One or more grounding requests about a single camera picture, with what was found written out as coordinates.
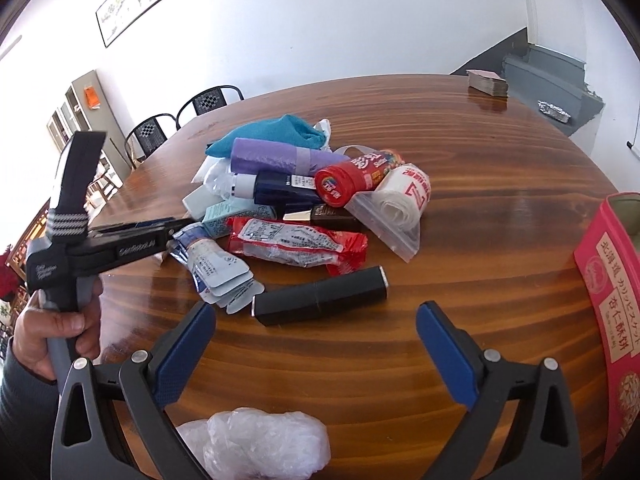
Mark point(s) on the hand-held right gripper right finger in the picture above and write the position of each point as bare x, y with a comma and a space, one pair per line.
447, 355

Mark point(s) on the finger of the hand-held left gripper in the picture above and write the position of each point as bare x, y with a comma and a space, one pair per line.
145, 224

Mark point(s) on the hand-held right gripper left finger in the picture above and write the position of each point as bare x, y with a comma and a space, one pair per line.
182, 355

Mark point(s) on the blue white sachet bundle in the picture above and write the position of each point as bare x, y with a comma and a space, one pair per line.
215, 265

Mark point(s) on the mint green carton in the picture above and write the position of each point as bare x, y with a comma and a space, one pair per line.
235, 220

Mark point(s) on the clear zip bag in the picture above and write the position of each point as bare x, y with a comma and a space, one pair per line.
390, 240

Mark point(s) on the navy bottle with white cap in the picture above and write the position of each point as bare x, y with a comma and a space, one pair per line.
275, 187

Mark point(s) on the black tube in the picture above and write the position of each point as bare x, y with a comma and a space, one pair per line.
320, 295

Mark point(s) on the purple trash bag roll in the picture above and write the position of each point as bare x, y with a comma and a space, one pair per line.
270, 155

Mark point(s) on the red snack packet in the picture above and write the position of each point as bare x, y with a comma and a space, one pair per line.
295, 245

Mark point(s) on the pink tin box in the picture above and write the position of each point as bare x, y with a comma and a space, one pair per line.
607, 300

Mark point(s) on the brown chocolate bar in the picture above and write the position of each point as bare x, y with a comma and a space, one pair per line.
335, 217

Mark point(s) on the red candy tube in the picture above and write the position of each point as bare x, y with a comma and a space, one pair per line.
345, 182

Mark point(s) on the person's left forearm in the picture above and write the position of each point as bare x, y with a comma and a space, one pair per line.
25, 425

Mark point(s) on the wooden desktop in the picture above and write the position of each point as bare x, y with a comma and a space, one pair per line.
450, 185

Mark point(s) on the person's left hand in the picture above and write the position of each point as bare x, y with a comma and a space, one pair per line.
35, 330

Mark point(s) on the pale green box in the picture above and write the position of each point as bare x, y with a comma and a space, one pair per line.
195, 202

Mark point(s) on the wooden chair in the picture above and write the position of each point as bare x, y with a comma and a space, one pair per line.
102, 185

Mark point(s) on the black metal chair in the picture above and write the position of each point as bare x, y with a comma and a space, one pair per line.
150, 132
207, 100

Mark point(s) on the crumpled clear plastic bag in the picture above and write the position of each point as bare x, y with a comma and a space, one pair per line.
260, 440

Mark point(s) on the grey cabinet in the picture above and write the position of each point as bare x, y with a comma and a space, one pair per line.
85, 110

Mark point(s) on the crumpled foil tray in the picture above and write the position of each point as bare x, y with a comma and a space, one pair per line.
555, 110

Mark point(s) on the deck of cards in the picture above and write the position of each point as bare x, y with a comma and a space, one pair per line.
487, 82

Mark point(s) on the grey staircase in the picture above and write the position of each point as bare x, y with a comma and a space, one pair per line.
545, 75

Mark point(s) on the framed wall painting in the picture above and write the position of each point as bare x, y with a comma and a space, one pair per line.
132, 2

